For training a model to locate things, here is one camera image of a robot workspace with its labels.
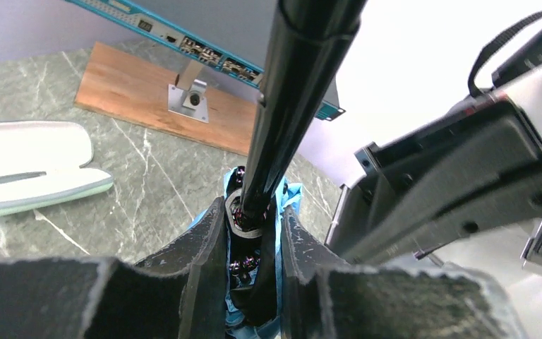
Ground mint green umbrella case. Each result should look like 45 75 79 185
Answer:
0 121 114 217

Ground brown wooden board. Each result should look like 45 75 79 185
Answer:
75 42 255 155

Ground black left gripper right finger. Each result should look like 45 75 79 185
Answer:
281 207 526 338

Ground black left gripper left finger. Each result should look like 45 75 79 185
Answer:
0 198 227 338

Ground grey metal mounting bracket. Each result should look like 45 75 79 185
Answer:
167 60 209 124

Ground light blue folding umbrella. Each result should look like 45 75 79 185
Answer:
179 1 365 338

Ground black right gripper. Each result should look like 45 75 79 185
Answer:
325 95 542 265

